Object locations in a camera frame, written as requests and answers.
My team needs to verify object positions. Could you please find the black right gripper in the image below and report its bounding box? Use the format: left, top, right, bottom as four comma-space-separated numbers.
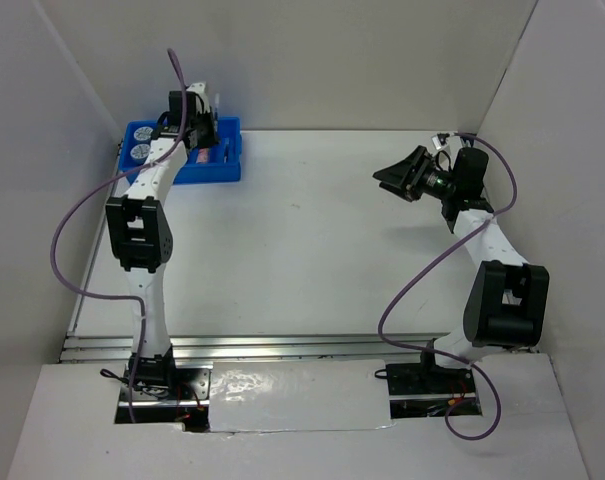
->
374, 145, 459, 202

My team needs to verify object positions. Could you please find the pink capped marker tube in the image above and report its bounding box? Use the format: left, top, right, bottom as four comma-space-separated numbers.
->
195, 148, 214, 165

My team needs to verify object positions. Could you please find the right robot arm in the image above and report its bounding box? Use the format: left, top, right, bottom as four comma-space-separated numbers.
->
373, 146, 550, 392

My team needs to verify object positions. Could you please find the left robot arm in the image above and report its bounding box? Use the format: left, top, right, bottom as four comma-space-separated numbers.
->
106, 82, 219, 399

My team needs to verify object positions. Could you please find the blue compartment tray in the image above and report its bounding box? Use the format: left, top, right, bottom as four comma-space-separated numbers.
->
118, 117, 242, 185

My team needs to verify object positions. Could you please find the silver foil cover sheet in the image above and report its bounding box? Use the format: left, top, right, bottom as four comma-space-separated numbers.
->
208, 359, 393, 433

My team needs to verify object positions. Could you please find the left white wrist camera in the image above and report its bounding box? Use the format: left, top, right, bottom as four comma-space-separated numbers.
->
187, 81, 211, 114

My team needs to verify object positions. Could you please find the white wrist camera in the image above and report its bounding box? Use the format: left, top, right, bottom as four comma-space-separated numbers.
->
187, 81, 211, 114
431, 132, 456, 153

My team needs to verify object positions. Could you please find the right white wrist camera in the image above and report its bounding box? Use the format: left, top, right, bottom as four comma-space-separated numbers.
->
431, 132, 456, 153

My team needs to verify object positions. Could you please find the aluminium right rail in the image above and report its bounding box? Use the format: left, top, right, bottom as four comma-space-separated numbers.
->
452, 146, 550, 361

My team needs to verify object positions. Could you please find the aluminium rail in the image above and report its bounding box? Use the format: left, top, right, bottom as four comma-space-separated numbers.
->
452, 146, 550, 361
59, 334, 419, 365

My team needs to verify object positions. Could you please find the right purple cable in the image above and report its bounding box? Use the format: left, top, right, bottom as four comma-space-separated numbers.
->
376, 131, 519, 441

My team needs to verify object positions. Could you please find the purple cable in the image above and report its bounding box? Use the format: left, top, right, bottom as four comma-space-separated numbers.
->
49, 48, 191, 425
376, 131, 519, 441

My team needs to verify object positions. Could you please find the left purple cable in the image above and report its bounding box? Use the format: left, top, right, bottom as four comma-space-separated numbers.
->
49, 48, 191, 425

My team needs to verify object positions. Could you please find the aluminium front rail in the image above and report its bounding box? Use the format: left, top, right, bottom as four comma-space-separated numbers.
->
59, 334, 419, 365

